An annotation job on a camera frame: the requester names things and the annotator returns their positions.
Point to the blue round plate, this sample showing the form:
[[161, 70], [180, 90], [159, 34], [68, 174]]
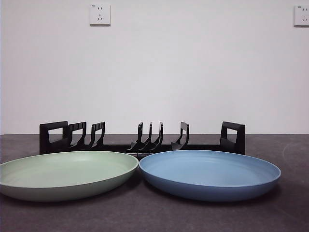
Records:
[[207, 171]]

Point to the green round plate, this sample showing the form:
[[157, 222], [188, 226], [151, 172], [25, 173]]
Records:
[[60, 169]]

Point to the black plastic plate rack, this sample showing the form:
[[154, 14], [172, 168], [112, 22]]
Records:
[[43, 145]]

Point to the white wall socket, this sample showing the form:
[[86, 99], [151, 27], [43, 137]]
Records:
[[301, 15], [100, 14]]

